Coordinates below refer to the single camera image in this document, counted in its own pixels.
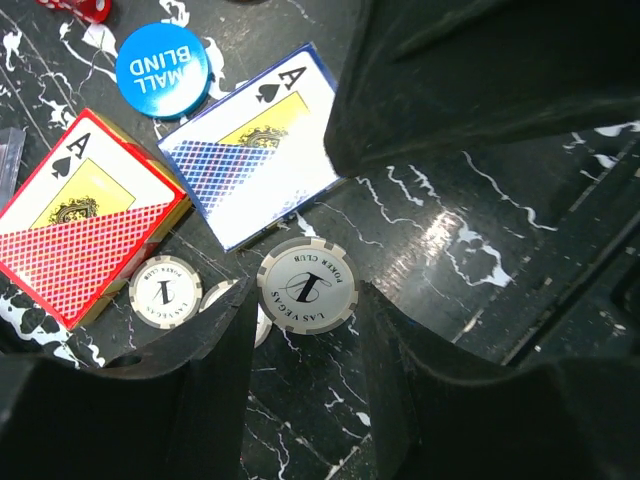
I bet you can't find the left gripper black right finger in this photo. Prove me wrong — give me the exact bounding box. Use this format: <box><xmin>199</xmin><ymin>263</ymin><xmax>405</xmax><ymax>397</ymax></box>
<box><xmin>357</xmin><ymin>282</ymin><xmax>639</xmax><ymax>479</ymax></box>

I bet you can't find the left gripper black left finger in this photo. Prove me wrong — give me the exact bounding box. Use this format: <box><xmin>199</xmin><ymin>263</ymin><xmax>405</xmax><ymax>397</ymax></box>
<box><xmin>1</xmin><ymin>279</ymin><xmax>258</xmax><ymax>479</ymax></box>

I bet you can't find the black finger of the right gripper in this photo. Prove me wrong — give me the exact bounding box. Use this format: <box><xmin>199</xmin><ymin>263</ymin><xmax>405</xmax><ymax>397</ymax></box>
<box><xmin>324</xmin><ymin>1</ymin><xmax>639</xmax><ymax>177</ymax></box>

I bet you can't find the white poker chip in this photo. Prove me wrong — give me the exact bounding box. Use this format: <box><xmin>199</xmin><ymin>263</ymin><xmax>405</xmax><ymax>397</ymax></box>
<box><xmin>198</xmin><ymin>279</ymin><xmax>274</xmax><ymax>349</ymax></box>
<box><xmin>129</xmin><ymin>255</ymin><xmax>203</xmax><ymax>330</ymax></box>
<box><xmin>256</xmin><ymin>237</ymin><xmax>359</xmax><ymax>335</ymax></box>

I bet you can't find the blue playing card deck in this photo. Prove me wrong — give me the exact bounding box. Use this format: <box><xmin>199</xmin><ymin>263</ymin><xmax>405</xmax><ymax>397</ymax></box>
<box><xmin>158</xmin><ymin>43</ymin><xmax>341</xmax><ymax>252</ymax></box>

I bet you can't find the red playing card deck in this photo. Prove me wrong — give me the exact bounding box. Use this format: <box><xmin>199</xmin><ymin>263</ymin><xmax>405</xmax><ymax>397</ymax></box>
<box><xmin>1</xmin><ymin>109</ymin><xmax>191</xmax><ymax>330</ymax></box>

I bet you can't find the blue small blind button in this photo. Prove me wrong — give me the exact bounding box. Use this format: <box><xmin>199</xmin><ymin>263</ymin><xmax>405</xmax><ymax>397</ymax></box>
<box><xmin>116</xmin><ymin>22</ymin><xmax>211</xmax><ymax>119</ymax></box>

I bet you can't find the triangular all-in marker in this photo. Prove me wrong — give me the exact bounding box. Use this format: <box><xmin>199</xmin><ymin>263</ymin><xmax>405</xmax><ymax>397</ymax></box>
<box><xmin>0</xmin><ymin>128</ymin><xmax>26</xmax><ymax>206</ymax></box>

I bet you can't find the red die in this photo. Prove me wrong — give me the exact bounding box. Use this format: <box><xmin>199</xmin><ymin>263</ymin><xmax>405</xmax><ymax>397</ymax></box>
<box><xmin>37</xmin><ymin>0</ymin><xmax>112</xmax><ymax>24</ymax></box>

